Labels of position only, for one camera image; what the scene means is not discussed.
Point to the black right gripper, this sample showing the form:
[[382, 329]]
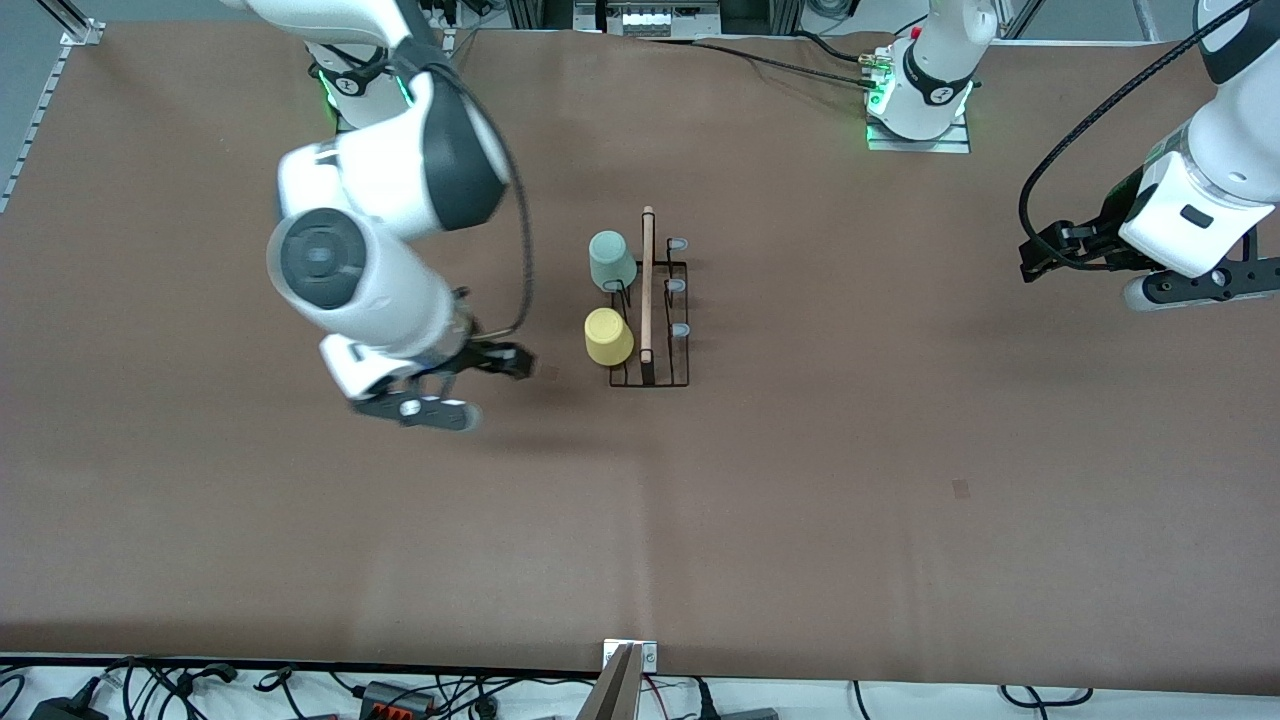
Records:
[[478, 355]]

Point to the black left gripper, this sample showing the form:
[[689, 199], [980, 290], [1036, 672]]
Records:
[[1103, 236]]

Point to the yellow plastic cup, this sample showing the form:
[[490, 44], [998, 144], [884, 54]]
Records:
[[608, 337]]

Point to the mint green plastic cup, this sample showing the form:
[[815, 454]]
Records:
[[612, 260]]

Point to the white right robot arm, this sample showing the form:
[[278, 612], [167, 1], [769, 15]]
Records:
[[390, 180]]

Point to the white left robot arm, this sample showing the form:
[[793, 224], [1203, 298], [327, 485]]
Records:
[[1235, 130]]

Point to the brown table cover mat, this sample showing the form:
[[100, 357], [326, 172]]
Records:
[[700, 520]]

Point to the black orange connector block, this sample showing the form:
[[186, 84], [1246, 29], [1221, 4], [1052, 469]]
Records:
[[397, 698]]

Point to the grey electrical box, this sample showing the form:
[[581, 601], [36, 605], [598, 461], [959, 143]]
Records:
[[648, 18]]

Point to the black plug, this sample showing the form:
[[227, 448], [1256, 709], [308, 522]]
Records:
[[735, 712]]

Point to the black power adapter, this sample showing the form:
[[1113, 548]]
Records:
[[68, 708]]

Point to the aluminium left arm base plate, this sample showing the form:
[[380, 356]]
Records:
[[955, 143]]

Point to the aluminium profile rail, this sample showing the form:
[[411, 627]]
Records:
[[35, 120], [1018, 18]]

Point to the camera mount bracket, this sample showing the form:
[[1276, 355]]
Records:
[[618, 685]]

